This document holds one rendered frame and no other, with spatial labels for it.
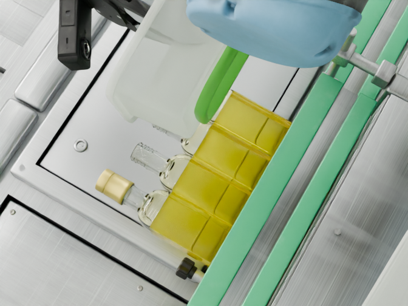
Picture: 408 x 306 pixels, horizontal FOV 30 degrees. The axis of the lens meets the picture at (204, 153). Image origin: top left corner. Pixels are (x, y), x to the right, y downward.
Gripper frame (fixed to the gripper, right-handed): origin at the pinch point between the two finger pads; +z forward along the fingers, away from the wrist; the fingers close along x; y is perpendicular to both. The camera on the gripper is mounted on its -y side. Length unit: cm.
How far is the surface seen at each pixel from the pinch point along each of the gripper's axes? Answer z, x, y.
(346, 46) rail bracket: 14.0, 10.0, 11.3
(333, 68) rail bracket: 12.7, 16.9, 10.3
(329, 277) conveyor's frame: 25.6, 10.7, -14.4
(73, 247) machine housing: -12.0, 35.4, -28.2
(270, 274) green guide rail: 19.5, 11.2, -17.4
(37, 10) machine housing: -41, 36, 3
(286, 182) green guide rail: 15.7, 12.1, -6.7
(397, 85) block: 21.4, 13.6, 10.9
